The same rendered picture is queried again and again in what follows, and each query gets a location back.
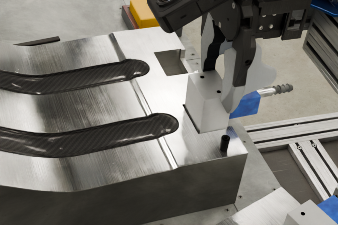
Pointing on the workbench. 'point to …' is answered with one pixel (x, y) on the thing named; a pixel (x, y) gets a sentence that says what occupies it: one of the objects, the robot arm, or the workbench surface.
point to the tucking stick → (39, 41)
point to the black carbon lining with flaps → (86, 144)
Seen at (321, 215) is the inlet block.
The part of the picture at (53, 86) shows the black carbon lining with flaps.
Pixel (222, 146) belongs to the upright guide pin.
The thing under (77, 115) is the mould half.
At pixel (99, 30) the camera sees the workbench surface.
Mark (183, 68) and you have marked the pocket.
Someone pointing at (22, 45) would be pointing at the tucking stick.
